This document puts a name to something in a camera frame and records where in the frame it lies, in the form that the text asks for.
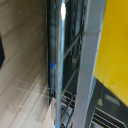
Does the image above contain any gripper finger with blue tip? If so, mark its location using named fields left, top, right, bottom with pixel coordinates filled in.
left=0, top=34, right=6, bottom=70

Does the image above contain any yellow bowl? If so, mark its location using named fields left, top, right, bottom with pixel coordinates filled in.
left=93, top=0, right=128, bottom=108

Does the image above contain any black wire dish rack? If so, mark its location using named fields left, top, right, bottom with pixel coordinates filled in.
left=43, top=0, right=128, bottom=128

